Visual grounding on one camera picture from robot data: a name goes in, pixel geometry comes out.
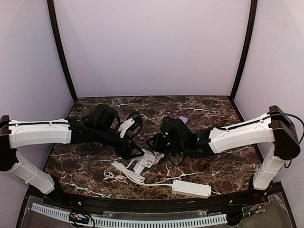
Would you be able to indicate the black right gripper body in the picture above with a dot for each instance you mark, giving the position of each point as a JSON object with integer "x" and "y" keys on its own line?
{"x": 156, "y": 141}

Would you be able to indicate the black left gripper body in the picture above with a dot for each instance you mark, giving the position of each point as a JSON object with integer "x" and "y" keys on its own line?
{"x": 126, "y": 149}

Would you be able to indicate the white cube socket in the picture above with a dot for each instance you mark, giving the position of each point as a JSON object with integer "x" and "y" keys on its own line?
{"x": 147, "y": 160}

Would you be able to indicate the white plug with cable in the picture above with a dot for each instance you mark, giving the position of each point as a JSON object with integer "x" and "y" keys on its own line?
{"x": 133, "y": 177}

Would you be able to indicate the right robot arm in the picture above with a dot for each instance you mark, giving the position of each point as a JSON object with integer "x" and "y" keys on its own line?
{"x": 273, "y": 127}

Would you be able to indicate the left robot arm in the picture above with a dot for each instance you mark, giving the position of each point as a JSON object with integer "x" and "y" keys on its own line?
{"x": 70, "y": 130}

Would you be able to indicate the purple power strip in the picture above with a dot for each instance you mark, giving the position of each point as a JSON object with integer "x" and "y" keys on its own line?
{"x": 184, "y": 119}

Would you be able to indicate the white power strip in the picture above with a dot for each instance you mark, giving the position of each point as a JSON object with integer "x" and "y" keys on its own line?
{"x": 191, "y": 189}

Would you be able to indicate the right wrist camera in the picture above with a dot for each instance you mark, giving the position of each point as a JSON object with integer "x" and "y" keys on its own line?
{"x": 169, "y": 124}

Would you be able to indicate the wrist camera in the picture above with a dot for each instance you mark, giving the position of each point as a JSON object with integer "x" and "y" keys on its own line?
{"x": 169, "y": 124}
{"x": 103, "y": 116}

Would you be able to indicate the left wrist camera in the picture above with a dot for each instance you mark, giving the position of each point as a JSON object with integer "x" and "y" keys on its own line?
{"x": 103, "y": 116}

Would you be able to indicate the black front table rail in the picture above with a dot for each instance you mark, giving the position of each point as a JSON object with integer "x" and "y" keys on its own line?
{"x": 97, "y": 205}

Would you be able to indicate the white slotted cable duct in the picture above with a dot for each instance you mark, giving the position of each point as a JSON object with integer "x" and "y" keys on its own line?
{"x": 128, "y": 220}

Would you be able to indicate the left black frame post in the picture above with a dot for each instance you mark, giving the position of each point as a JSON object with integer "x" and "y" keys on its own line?
{"x": 60, "y": 48}

